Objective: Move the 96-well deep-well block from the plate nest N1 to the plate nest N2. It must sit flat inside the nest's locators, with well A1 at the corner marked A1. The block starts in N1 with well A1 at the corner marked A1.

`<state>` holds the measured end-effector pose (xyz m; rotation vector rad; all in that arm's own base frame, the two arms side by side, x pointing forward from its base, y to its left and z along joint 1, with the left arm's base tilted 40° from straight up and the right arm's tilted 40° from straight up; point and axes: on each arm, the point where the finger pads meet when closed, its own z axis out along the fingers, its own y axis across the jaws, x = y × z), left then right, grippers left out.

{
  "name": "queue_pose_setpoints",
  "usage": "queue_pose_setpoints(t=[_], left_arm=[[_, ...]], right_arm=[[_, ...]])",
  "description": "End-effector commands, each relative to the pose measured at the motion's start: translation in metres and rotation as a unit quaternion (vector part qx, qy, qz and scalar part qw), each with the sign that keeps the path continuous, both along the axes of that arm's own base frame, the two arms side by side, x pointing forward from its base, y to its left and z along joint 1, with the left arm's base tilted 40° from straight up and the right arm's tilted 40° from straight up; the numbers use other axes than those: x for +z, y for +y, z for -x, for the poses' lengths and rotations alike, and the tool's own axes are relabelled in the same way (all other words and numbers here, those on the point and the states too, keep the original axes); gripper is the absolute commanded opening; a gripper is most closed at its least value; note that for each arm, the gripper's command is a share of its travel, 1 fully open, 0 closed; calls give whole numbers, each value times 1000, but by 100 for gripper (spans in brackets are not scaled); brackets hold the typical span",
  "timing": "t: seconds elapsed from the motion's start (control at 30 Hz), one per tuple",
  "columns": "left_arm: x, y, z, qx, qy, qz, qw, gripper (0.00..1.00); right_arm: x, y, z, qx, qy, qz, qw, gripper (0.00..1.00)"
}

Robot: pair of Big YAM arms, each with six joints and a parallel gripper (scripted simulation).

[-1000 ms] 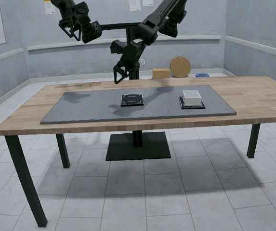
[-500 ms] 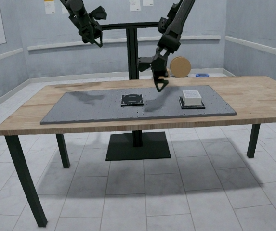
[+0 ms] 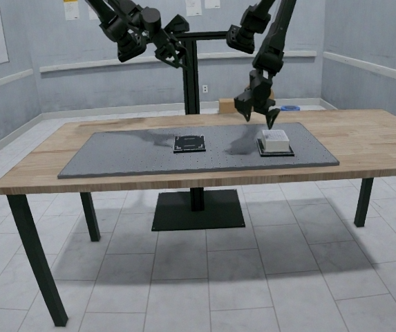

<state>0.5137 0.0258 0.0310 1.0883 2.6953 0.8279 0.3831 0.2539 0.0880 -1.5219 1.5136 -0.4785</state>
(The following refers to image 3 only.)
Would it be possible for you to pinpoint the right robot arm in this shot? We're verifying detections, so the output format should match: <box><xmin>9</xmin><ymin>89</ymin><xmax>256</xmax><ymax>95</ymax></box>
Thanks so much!
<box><xmin>85</xmin><ymin>0</ymin><xmax>190</xmax><ymax>59</ymax></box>

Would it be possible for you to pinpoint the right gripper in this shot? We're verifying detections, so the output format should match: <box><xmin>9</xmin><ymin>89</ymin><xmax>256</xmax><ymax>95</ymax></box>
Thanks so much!
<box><xmin>152</xmin><ymin>33</ymin><xmax>192</xmax><ymax>72</ymax></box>

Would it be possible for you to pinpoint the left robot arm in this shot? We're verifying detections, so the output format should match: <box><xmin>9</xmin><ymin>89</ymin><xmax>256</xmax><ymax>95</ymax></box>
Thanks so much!
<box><xmin>229</xmin><ymin>0</ymin><xmax>296</xmax><ymax>115</ymax></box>

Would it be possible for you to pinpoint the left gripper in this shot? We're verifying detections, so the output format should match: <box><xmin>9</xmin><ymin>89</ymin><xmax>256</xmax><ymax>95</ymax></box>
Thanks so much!
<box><xmin>244</xmin><ymin>98</ymin><xmax>281</xmax><ymax>130</ymax></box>

